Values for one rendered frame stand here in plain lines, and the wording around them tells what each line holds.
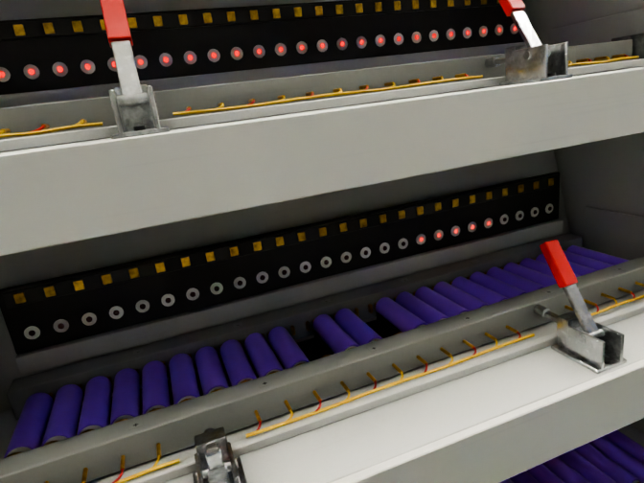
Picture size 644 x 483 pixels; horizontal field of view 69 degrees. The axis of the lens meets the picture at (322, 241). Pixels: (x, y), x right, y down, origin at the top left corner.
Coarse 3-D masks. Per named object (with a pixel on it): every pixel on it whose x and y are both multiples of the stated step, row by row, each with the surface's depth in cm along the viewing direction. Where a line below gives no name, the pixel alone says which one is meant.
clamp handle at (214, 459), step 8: (208, 456) 24; (216, 456) 24; (208, 464) 24; (216, 464) 24; (208, 472) 24; (216, 472) 24; (224, 472) 24; (208, 480) 23; (216, 480) 23; (224, 480) 23
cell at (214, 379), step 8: (200, 352) 37; (208, 352) 37; (216, 352) 38; (200, 360) 36; (208, 360) 36; (216, 360) 36; (200, 368) 35; (208, 368) 35; (216, 368) 35; (200, 376) 34; (208, 376) 34; (216, 376) 33; (224, 376) 34; (208, 384) 33; (216, 384) 32; (224, 384) 33; (208, 392) 32
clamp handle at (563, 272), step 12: (552, 252) 34; (552, 264) 34; (564, 264) 34; (564, 276) 34; (564, 288) 34; (576, 288) 34; (576, 300) 33; (576, 312) 33; (588, 312) 33; (588, 324) 33
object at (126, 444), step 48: (624, 288) 40; (432, 336) 34; (480, 336) 36; (528, 336) 35; (240, 384) 31; (288, 384) 31; (336, 384) 32; (96, 432) 28; (144, 432) 28; (192, 432) 29; (0, 480) 26; (48, 480) 26
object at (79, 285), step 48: (480, 192) 48; (528, 192) 50; (240, 240) 40; (288, 240) 42; (336, 240) 43; (384, 240) 45; (432, 240) 47; (48, 288) 36; (96, 288) 37; (144, 288) 38; (240, 288) 41; (48, 336) 37
